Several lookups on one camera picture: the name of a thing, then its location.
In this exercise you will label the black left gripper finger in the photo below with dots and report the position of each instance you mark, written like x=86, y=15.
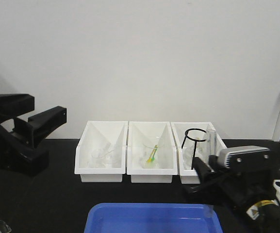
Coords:
x=39, y=126
x=14, y=105

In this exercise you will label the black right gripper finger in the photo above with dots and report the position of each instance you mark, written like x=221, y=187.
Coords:
x=202, y=177

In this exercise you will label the black wire tripod stand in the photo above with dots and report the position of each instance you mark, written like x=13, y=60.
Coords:
x=193, y=129

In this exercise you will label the white plastic bin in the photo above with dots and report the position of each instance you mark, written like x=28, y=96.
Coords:
x=187, y=175
x=138, y=132
x=96, y=135

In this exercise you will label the blue plastic tray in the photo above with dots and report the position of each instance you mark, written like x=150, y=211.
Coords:
x=152, y=218

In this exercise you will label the right white plastic bin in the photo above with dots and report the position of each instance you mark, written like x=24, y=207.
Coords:
x=187, y=175

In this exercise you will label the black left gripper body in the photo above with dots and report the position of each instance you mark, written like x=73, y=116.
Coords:
x=18, y=157

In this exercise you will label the middle white plastic bin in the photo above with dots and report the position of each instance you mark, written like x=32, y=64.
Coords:
x=138, y=132

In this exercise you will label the glass flask in right bin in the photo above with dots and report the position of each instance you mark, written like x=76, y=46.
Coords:
x=196, y=141

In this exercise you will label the yellow green plastic spatulas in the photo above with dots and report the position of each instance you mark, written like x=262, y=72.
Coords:
x=152, y=155

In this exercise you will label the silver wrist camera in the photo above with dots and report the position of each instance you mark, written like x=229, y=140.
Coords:
x=246, y=159

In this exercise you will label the glass beaker in middle bin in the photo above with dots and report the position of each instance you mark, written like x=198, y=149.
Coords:
x=153, y=147

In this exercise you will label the glassware in left bin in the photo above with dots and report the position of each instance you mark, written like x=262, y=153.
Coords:
x=105, y=156

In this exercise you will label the left white plastic bin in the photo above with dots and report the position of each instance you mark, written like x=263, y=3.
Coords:
x=96, y=135

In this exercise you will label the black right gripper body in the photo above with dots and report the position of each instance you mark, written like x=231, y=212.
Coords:
x=248, y=192

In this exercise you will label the clear glass test tube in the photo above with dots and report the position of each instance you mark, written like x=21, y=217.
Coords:
x=211, y=140

